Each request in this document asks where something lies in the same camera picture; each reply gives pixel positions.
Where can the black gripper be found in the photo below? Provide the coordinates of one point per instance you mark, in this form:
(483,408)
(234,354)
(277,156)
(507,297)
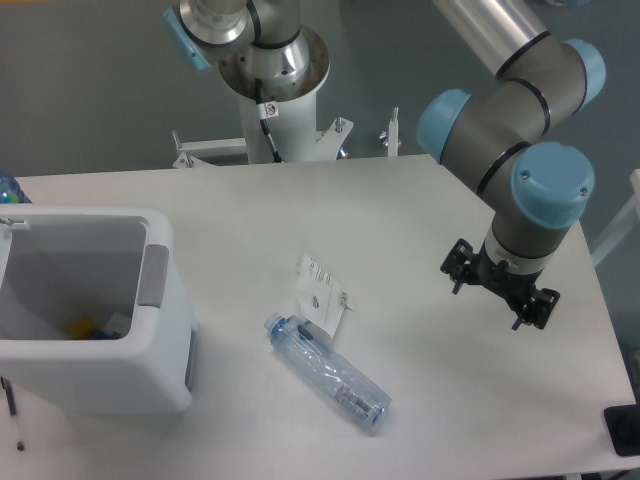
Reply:
(533,307)

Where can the white paper wrapper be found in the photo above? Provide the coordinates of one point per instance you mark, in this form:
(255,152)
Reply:
(321,297)

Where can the clear blue plastic bottle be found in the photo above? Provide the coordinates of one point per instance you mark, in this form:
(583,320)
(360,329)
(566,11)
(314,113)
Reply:
(347,388)

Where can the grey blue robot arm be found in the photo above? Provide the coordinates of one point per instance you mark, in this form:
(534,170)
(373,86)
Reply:
(495,146)

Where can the white trash can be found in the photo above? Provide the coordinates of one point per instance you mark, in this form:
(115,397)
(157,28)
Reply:
(116,264)

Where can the yellow trash in bin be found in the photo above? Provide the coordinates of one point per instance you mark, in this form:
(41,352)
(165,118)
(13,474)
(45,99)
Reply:
(83,328)

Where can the black clamp at table corner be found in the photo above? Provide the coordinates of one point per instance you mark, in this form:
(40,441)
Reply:
(623,427)

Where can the blue bottle at left edge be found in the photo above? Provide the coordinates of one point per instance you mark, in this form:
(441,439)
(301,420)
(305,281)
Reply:
(11,191)

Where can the black pen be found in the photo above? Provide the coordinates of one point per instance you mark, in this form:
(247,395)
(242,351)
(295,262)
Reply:
(13,413)

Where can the white frame at right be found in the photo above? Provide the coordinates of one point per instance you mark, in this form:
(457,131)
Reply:
(623,222)

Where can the white bracket with bolt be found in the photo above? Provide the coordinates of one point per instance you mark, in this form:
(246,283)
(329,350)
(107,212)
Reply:
(390,138)

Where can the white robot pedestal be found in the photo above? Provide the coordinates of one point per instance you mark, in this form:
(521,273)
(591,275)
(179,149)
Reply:
(276,90)

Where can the white left pedestal foot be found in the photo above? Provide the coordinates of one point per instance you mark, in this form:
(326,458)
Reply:
(222,152)

